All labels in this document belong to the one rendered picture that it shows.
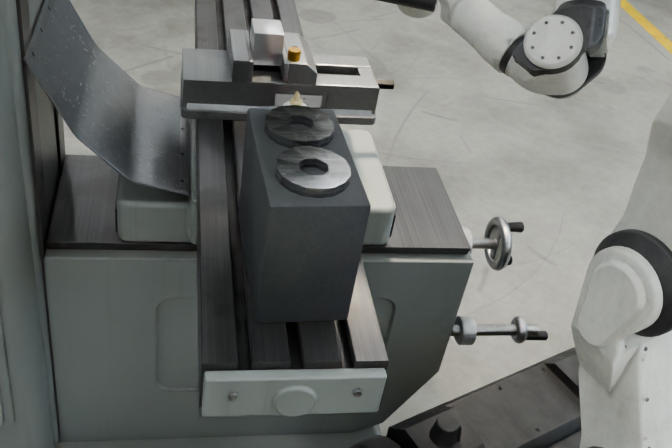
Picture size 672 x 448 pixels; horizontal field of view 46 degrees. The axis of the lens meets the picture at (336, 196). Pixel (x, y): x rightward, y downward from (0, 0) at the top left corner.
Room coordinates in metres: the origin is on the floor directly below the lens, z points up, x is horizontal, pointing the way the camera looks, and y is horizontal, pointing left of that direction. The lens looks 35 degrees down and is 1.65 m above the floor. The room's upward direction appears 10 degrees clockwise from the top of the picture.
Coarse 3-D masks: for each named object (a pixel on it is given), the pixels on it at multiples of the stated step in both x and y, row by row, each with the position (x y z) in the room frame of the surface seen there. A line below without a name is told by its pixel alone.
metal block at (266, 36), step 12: (252, 24) 1.27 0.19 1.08; (264, 24) 1.27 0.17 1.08; (276, 24) 1.28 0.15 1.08; (252, 36) 1.25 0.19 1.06; (264, 36) 1.24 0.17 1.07; (276, 36) 1.24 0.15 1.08; (252, 48) 1.24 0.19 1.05; (264, 48) 1.24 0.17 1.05; (276, 48) 1.24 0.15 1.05; (264, 60) 1.24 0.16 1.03; (276, 60) 1.24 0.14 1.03
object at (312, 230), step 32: (256, 128) 0.86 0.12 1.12; (288, 128) 0.86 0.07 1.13; (320, 128) 0.87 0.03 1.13; (256, 160) 0.81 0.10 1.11; (288, 160) 0.78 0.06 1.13; (320, 160) 0.80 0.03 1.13; (352, 160) 0.83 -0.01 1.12; (256, 192) 0.79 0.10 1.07; (288, 192) 0.74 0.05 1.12; (320, 192) 0.74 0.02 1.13; (352, 192) 0.76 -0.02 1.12; (256, 224) 0.77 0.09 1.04; (288, 224) 0.71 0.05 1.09; (320, 224) 0.72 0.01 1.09; (352, 224) 0.73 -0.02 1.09; (256, 256) 0.75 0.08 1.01; (288, 256) 0.71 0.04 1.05; (320, 256) 0.72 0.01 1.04; (352, 256) 0.74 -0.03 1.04; (256, 288) 0.72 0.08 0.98; (288, 288) 0.71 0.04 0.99; (320, 288) 0.73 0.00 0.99; (352, 288) 0.74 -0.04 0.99; (256, 320) 0.71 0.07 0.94; (288, 320) 0.72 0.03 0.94; (320, 320) 0.73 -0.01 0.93
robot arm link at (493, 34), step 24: (480, 0) 1.12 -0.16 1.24; (456, 24) 1.11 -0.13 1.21; (480, 24) 1.09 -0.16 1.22; (504, 24) 1.07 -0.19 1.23; (480, 48) 1.07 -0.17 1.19; (504, 48) 1.05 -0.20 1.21; (504, 72) 1.05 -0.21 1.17; (528, 72) 1.01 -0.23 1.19; (552, 72) 0.99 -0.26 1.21; (576, 72) 1.01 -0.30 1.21
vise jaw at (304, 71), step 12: (288, 36) 1.32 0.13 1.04; (300, 36) 1.34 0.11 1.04; (288, 48) 1.27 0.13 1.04; (300, 48) 1.28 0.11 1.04; (288, 60) 1.23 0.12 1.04; (300, 60) 1.23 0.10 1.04; (312, 60) 1.27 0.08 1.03; (288, 72) 1.22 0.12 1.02; (300, 72) 1.22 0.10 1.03; (312, 72) 1.23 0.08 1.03
